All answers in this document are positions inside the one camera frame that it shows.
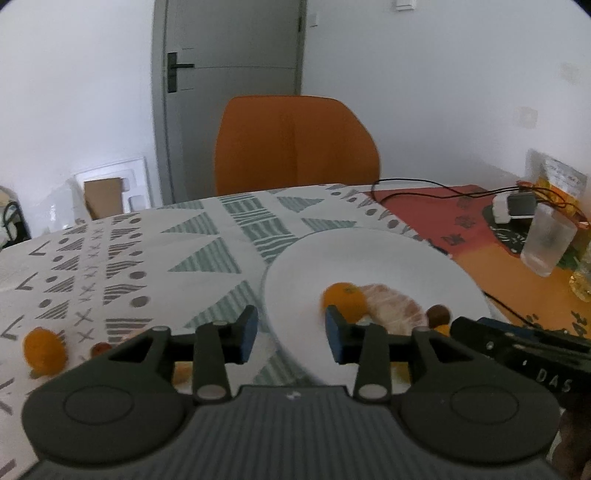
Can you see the snack packet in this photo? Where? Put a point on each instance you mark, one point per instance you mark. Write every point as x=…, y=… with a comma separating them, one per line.
x=561, y=180

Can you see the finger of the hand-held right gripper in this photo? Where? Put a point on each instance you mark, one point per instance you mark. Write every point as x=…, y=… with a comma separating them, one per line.
x=478, y=337
x=526, y=328

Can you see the orange chair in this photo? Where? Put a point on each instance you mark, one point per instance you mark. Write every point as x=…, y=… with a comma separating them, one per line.
x=295, y=147

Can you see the large peeled citrus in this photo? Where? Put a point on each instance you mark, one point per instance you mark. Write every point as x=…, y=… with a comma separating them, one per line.
x=397, y=310

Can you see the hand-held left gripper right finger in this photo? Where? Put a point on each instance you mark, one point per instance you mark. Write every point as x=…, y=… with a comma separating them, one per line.
x=333, y=338

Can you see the red orange printed mat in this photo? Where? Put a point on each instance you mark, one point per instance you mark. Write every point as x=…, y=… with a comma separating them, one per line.
x=471, y=240

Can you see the clear plastic bag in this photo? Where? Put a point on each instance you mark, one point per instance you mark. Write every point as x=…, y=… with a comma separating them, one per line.
x=62, y=207

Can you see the dark plum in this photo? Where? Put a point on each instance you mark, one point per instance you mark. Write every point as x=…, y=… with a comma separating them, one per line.
x=437, y=314

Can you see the round orange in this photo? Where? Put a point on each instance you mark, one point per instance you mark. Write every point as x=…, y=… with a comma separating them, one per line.
x=344, y=300
x=44, y=351

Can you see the cardboard box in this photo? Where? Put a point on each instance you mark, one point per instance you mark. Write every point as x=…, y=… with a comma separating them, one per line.
x=104, y=198

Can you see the white power adapter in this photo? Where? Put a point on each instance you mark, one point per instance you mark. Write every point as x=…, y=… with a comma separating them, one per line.
x=515, y=207

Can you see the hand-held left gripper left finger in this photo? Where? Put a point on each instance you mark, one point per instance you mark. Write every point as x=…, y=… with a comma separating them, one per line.
x=249, y=333

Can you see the white foam panel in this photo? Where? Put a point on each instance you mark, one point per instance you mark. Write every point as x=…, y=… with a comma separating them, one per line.
x=136, y=182

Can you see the patterned tablecloth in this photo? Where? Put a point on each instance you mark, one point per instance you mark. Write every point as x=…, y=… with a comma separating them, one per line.
x=161, y=258

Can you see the grey door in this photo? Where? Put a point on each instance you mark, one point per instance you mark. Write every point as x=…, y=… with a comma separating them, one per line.
x=231, y=115

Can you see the white plate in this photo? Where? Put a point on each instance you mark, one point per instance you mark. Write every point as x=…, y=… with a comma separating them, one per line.
x=351, y=258

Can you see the person's right hand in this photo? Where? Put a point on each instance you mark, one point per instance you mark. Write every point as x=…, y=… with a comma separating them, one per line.
x=577, y=443

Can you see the small white wall switch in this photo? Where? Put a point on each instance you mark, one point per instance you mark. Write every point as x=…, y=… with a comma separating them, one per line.
x=314, y=20

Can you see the clear plastic cup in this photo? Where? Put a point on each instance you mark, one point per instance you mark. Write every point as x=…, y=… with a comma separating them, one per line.
x=548, y=242

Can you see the red plum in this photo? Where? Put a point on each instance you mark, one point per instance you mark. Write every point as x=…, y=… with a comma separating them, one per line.
x=99, y=349

